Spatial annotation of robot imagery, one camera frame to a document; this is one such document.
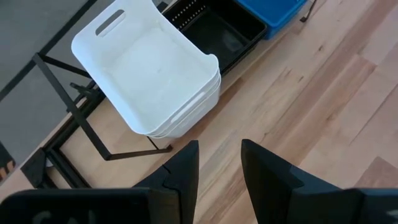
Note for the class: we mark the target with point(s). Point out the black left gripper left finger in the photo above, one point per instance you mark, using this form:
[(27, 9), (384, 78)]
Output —
[(93, 208)]

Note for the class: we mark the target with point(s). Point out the black frame wooden table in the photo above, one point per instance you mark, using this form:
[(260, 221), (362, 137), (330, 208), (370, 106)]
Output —
[(78, 118)]

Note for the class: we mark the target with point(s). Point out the white plastic basket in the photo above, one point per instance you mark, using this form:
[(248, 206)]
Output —
[(149, 71), (199, 109), (199, 99)]

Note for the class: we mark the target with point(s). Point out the black aluminium table frame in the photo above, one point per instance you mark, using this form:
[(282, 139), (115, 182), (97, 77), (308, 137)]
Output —
[(34, 169)]

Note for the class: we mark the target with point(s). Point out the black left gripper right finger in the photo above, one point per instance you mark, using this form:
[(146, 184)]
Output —
[(311, 208)]

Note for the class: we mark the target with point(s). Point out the black orange-striped floor mat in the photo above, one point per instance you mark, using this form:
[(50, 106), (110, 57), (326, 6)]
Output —
[(6, 161)]

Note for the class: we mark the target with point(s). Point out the blue slotted plastic basket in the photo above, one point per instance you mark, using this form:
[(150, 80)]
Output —
[(273, 12)]

